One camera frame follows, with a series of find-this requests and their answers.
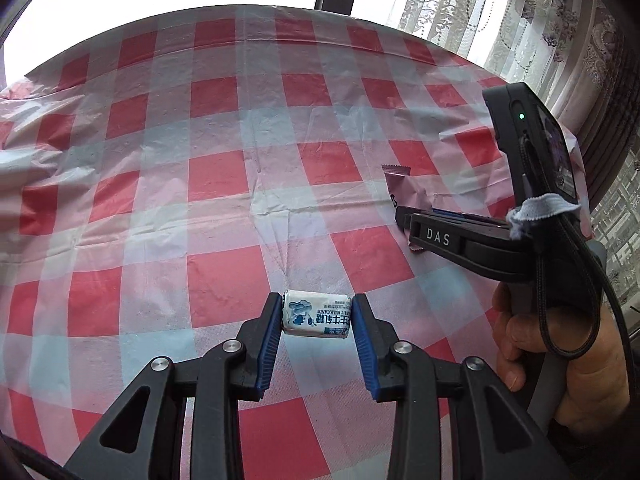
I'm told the person's right forearm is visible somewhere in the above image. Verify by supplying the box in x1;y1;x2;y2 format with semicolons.
547;410;640;480

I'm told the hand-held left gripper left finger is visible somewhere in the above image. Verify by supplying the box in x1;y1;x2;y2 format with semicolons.
65;291;283;480

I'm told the white blue milk candy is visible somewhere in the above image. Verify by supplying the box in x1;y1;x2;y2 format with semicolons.
281;289;355;339

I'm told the pink candy wrapper packet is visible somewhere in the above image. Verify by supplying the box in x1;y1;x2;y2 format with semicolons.
381;164;436;253

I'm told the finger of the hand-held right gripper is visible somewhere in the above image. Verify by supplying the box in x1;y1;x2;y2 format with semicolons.
395;207;511;229
407;212;531;281

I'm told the person's right hand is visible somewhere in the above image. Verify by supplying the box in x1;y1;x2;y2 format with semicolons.
492;280;631;426

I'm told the black cable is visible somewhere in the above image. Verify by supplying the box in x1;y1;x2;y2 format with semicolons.
520;135;631;361

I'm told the white lace curtain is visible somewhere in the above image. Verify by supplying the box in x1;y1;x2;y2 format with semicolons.
590;160;640;311
395;0;601;86

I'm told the grey elastic strap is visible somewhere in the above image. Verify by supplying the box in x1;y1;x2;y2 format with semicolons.
507;194;582;241

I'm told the red white checkered tablecloth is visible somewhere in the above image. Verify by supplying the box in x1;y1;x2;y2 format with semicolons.
0;2;586;480

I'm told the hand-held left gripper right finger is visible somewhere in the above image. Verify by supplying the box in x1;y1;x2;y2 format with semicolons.
352;292;556;480

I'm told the embroidered thick curtain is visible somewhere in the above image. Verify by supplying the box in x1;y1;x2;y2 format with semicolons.
550;0;640;201

